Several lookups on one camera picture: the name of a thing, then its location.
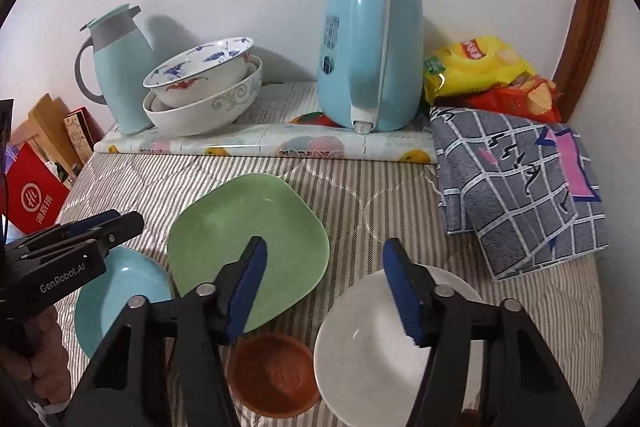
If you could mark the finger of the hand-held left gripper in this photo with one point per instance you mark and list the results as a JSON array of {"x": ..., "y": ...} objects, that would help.
[
  {"x": 122, "y": 226},
  {"x": 85, "y": 223}
]

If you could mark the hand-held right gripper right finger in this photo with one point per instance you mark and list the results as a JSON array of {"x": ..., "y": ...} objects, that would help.
[{"x": 405, "y": 297}]

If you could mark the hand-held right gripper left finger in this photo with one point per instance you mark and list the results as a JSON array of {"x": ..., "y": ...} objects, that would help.
[{"x": 247, "y": 292}]

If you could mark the plain white bowl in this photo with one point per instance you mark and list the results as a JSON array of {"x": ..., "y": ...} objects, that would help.
[{"x": 365, "y": 347}]

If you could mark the light blue round plate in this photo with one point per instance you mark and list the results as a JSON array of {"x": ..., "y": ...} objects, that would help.
[{"x": 120, "y": 297}]

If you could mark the green square plate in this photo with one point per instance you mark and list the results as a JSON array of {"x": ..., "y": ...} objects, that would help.
[{"x": 250, "y": 217}]

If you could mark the small brown bowl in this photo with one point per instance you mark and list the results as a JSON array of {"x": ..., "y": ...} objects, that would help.
[{"x": 280, "y": 372}]

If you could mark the person's left hand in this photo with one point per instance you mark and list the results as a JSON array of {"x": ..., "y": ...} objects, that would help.
[{"x": 47, "y": 357}]

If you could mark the red paper bag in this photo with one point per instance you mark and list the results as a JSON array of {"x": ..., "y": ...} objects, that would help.
[{"x": 35, "y": 197}]

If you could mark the patterned gift box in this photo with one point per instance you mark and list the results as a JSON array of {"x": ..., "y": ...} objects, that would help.
[{"x": 80, "y": 132}]

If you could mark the striped quilted mattress pad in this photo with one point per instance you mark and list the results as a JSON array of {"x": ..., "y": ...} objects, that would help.
[{"x": 380, "y": 207}]

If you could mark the brown cardboard box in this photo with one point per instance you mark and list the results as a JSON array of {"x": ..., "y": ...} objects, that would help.
[{"x": 47, "y": 127}]

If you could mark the large grey scroll pattern bowl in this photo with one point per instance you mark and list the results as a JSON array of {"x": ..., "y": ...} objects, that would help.
[{"x": 200, "y": 119}]

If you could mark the grey checked cloth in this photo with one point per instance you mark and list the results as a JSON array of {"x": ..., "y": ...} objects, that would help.
[{"x": 500, "y": 187}]

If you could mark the fruit print plastic cover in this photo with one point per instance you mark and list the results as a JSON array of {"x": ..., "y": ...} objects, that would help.
[{"x": 250, "y": 144}]

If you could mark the light blue thermos jug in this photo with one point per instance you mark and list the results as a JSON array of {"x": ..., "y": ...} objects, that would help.
[{"x": 122, "y": 77}]

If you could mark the blue flower pattern bowl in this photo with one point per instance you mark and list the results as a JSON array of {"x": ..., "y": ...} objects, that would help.
[{"x": 200, "y": 79}]

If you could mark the newspaper sheet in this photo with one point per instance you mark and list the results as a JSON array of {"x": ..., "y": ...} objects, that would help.
[{"x": 290, "y": 104}]

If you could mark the red snack bag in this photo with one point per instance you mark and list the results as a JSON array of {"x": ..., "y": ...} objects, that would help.
[{"x": 510, "y": 102}]

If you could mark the yellow chip bag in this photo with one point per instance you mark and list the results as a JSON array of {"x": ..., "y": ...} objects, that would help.
[{"x": 475, "y": 67}]

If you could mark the light blue electric kettle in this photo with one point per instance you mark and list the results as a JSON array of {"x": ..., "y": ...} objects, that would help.
[{"x": 370, "y": 57}]

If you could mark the brown wooden frame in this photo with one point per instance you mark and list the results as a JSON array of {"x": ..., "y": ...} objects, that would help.
[{"x": 590, "y": 17}]

